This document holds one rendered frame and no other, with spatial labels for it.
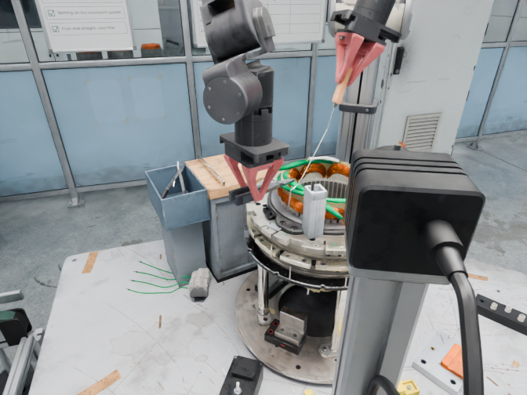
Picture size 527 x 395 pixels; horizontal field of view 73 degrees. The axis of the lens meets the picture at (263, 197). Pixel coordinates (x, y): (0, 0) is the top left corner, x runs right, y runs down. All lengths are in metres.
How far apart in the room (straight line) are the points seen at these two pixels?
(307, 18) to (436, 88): 1.13
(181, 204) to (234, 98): 0.44
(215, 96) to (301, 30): 2.58
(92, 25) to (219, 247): 2.10
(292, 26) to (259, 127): 2.48
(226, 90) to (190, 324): 0.61
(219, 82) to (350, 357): 0.33
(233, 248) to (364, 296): 0.80
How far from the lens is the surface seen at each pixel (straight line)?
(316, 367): 0.81
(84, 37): 2.79
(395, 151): 0.17
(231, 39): 0.51
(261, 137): 0.52
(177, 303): 0.96
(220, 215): 0.88
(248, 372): 0.75
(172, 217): 0.84
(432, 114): 3.22
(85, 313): 1.01
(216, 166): 0.95
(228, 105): 0.44
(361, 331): 0.19
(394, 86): 2.92
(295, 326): 0.80
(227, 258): 0.97
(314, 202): 0.58
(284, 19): 2.95
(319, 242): 0.61
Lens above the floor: 1.46
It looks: 30 degrees down
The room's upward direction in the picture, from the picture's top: straight up
